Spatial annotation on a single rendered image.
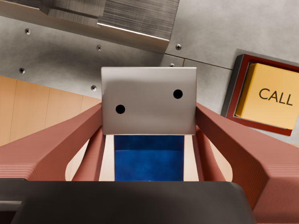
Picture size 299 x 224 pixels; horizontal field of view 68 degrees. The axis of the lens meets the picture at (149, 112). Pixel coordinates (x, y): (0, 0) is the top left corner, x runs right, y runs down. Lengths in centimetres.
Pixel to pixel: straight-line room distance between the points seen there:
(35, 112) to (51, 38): 9
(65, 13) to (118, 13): 5
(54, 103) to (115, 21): 15
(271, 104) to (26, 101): 29
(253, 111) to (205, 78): 7
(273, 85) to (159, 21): 14
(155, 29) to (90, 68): 12
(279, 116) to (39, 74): 28
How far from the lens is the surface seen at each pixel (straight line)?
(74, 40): 29
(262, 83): 26
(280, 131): 30
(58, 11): 22
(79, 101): 29
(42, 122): 31
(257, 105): 26
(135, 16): 19
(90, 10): 23
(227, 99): 28
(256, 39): 30
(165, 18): 19
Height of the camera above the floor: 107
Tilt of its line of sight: 82 degrees down
